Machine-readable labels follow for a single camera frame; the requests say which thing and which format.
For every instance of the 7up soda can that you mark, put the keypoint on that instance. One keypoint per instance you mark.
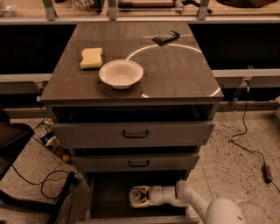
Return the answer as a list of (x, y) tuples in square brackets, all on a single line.
[(135, 195)]

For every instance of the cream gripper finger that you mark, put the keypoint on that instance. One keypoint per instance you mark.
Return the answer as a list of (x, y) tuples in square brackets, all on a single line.
[(142, 188), (140, 204)]

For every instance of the yellow sponge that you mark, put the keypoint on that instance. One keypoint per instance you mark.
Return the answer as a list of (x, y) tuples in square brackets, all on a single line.
[(91, 58)]

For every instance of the open bottom drawer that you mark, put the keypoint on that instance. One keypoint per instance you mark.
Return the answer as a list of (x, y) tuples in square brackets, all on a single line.
[(110, 204)]

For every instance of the middle grey drawer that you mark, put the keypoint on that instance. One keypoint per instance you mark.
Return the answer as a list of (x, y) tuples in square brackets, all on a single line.
[(135, 163)]

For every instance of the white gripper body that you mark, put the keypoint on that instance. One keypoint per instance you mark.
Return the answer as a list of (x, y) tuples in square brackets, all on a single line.
[(156, 195)]

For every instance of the top grey drawer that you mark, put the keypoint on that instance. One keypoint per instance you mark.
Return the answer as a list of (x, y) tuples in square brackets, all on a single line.
[(132, 134)]

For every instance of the grey drawer cabinet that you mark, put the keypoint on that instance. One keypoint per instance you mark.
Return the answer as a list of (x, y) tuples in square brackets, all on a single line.
[(133, 102)]

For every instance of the wire basket with items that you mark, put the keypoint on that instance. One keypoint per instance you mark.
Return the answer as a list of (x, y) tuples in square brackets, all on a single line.
[(44, 135)]

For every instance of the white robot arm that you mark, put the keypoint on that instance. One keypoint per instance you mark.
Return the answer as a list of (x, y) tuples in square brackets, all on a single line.
[(218, 211)]

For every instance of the black remote control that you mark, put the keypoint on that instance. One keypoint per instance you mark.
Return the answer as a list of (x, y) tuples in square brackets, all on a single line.
[(166, 38)]

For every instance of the grey drawer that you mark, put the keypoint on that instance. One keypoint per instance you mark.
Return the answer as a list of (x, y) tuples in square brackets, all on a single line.
[(135, 163), (132, 134)]

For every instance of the white bowl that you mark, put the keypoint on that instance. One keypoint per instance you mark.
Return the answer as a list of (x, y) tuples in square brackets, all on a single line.
[(121, 73)]

